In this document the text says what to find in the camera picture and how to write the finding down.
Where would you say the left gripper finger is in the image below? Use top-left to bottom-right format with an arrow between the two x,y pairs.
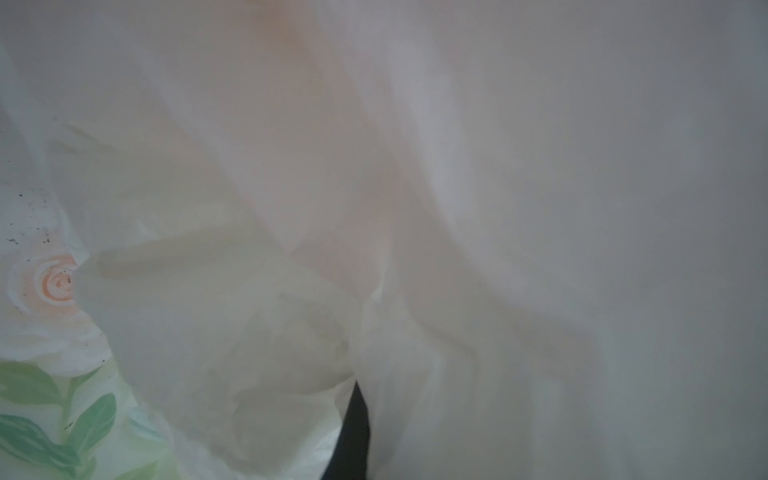
321,384 -> 370,480

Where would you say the white plastic bag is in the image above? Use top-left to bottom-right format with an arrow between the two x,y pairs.
1,1 -> 767,479

